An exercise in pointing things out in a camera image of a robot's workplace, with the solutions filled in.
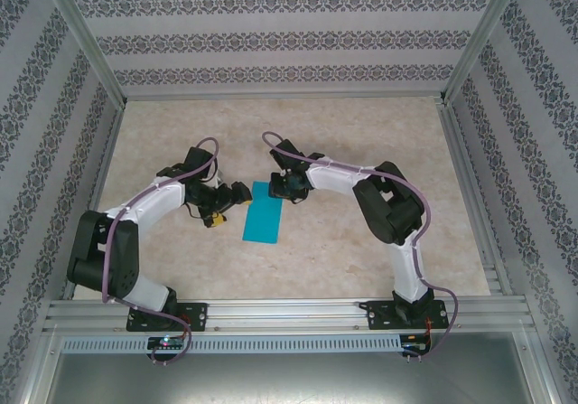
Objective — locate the blue paper sheet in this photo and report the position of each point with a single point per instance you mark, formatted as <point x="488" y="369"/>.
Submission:
<point x="262" y="223"/>

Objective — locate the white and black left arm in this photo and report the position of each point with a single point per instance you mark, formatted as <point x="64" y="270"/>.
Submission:
<point x="153" y="200"/>

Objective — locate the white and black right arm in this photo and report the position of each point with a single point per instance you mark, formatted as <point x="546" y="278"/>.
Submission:
<point x="334" y="178"/>

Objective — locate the grey metal sheet shelf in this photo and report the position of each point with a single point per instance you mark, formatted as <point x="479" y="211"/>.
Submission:
<point x="289" y="381"/>

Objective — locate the aluminium back rail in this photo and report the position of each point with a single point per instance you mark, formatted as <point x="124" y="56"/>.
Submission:
<point x="280" y="96"/>

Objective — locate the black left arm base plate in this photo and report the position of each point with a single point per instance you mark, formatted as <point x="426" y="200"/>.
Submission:
<point x="198" y="316"/>

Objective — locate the aluminium side rail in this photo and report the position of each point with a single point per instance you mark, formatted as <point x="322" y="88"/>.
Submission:
<point x="474" y="196"/>
<point x="96" y="196"/>

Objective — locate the aluminium mounting rail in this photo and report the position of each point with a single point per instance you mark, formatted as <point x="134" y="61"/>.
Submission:
<point x="289" y="316"/>

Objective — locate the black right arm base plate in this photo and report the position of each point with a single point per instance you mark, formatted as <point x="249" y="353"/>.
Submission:
<point x="379" y="316"/>

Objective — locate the aluminium frame post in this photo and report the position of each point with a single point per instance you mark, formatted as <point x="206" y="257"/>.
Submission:
<point x="90" y="47"/>
<point x="478" y="47"/>

